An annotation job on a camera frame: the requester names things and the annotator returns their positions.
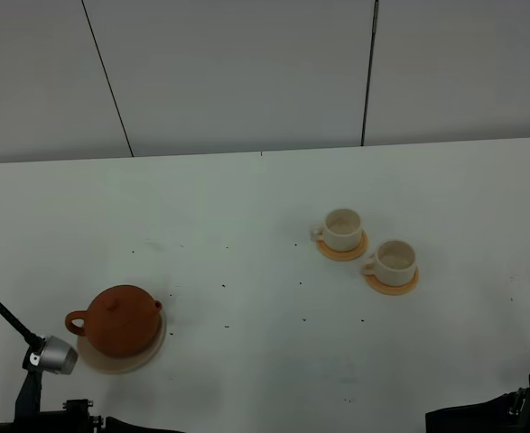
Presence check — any brown clay teapot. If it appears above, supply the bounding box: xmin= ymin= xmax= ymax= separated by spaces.
xmin=65 ymin=285 xmax=163 ymax=358

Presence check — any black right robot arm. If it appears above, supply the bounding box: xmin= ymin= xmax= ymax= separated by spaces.
xmin=425 ymin=375 xmax=530 ymax=432

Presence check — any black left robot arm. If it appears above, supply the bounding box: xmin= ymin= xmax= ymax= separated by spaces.
xmin=0 ymin=371 xmax=171 ymax=433

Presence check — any beige round teapot coaster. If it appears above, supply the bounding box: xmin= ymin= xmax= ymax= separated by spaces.
xmin=77 ymin=313 xmax=167 ymax=375

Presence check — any white teacup far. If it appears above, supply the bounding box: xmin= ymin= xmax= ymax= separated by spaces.
xmin=310 ymin=208 xmax=363 ymax=253

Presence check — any white teacup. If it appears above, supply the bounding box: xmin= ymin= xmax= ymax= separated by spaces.
xmin=310 ymin=208 xmax=363 ymax=253
xmin=361 ymin=239 xmax=417 ymax=287

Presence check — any orange saucer far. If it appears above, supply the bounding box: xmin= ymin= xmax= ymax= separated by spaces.
xmin=315 ymin=230 xmax=369 ymax=262

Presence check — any orange saucer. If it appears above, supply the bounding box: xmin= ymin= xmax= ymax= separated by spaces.
xmin=315 ymin=230 xmax=369 ymax=262
xmin=364 ymin=268 xmax=420 ymax=296

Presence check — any orange saucer near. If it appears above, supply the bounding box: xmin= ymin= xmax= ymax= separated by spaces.
xmin=364 ymin=268 xmax=420 ymax=296

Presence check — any white teacup near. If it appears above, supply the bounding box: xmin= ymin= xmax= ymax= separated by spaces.
xmin=361 ymin=239 xmax=417 ymax=287

